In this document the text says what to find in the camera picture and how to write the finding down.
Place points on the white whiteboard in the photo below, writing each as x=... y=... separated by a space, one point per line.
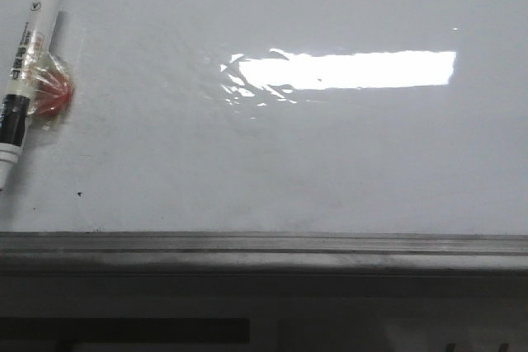
x=282 y=116

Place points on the white black whiteboard marker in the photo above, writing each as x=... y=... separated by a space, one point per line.
x=16 y=112

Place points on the red round magnet with tape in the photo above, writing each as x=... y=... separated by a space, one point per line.
x=54 y=91

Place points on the grey whiteboard tray rail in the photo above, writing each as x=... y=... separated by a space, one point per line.
x=259 y=253

